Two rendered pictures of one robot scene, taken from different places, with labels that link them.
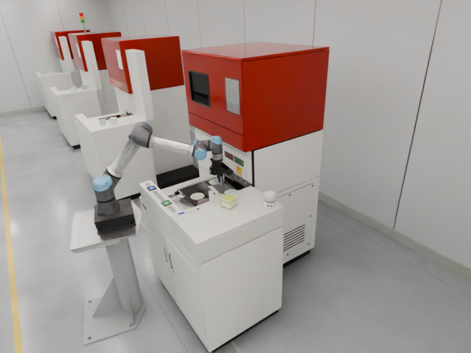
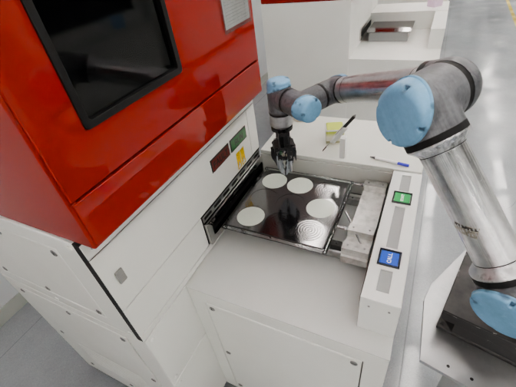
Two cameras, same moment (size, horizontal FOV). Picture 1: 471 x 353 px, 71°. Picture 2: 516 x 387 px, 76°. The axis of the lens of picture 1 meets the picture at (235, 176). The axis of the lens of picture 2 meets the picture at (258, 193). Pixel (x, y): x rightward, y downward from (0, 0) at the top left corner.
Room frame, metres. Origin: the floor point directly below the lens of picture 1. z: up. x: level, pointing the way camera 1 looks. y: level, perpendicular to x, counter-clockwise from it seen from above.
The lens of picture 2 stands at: (2.60, 0.95, 1.69)
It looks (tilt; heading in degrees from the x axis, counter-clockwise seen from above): 38 degrees down; 244
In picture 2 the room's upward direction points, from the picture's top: 9 degrees counter-clockwise
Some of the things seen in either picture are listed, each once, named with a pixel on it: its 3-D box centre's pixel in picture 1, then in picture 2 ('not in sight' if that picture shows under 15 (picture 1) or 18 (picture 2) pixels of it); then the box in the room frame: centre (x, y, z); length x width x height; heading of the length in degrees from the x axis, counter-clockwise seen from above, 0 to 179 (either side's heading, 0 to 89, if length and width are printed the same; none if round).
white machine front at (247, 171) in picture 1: (221, 160); (203, 198); (2.39, 0.10, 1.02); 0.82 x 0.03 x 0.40; 33
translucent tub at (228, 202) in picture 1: (228, 202); (334, 133); (1.77, 0.05, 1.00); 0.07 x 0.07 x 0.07; 52
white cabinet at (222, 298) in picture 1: (209, 255); (324, 277); (1.98, 0.23, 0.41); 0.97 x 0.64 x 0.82; 33
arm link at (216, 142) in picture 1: (216, 144); (279, 96); (2.06, 0.12, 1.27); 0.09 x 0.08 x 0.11; 92
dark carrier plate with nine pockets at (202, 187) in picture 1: (210, 191); (290, 203); (2.10, 0.19, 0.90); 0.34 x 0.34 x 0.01; 33
